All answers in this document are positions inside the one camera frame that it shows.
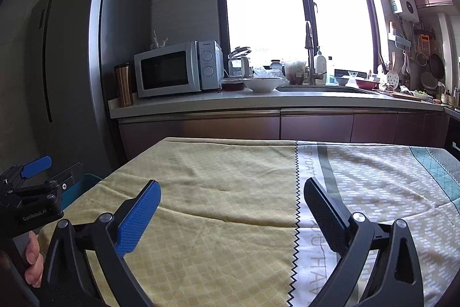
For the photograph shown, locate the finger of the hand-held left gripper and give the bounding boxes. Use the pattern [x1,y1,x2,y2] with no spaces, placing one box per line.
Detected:
[48,162,86,193]
[20,155,53,180]

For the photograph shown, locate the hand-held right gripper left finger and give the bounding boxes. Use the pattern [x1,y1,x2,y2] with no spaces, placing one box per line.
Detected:
[39,180,162,307]

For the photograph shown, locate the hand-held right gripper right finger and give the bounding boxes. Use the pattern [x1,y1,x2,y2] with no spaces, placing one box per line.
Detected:
[304,178,425,307]

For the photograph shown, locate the blue trash bin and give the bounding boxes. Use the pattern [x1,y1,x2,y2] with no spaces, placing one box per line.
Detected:
[65,173,105,210]

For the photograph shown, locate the person's left hand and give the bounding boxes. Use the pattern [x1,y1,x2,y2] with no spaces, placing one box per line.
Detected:
[22,231,46,288]

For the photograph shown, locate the copper thermos mug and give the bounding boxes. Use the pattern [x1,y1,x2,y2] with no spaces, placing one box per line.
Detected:
[114,63,135,108]

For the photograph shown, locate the grey refrigerator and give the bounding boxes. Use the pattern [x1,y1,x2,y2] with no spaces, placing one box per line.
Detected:
[29,0,153,171]

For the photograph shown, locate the kitchen counter cabinet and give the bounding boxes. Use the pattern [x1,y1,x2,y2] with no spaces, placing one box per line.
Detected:
[108,86,460,164]

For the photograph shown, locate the white microwave oven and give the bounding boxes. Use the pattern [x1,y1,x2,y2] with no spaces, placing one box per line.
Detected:
[134,40,223,99]

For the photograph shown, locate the large food container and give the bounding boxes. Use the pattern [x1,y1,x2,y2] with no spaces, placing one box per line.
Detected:
[284,60,308,85]

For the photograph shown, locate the white soap bottle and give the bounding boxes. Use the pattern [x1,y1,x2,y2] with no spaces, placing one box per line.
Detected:
[313,46,327,85]

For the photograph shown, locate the wooden cutting board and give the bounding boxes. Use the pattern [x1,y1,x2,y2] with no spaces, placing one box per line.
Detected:
[390,89,434,101]

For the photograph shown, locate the dark red bowl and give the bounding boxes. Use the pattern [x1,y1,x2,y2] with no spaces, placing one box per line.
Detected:
[221,78,247,92]

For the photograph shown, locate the white holder with sticks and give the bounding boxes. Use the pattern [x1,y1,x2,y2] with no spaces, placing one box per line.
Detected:
[151,31,169,49]

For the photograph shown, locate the steel kitchen faucet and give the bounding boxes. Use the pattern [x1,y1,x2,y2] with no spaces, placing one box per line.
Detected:
[305,20,327,85]

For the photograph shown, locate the glass electric kettle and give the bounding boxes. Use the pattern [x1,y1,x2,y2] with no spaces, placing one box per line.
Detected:
[228,47,252,79]

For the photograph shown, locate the black frying pan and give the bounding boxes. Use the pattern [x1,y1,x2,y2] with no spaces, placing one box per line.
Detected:
[429,53,445,78]

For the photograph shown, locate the wall utensil rack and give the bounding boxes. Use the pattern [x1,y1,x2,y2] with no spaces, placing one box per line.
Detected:
[388,35,412,49]

